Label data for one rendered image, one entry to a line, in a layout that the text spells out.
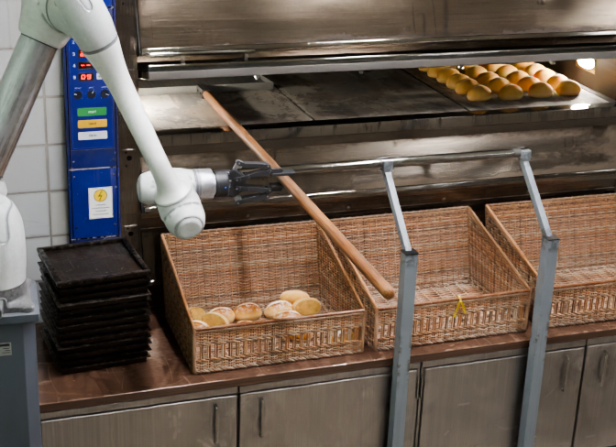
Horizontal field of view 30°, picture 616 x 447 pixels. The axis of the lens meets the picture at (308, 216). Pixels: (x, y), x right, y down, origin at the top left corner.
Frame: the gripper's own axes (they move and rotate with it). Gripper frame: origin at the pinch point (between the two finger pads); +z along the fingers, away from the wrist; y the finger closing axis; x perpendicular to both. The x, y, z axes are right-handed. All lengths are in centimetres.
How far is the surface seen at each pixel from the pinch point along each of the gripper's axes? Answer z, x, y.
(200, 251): -12, -48, 41
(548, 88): 125, -71, -2
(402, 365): 39, 6, 62
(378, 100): 60, -79, 1
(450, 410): 60, 0, 84
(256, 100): 17, -87, 2
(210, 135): -8, -53, 3
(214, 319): -13, -26, 56
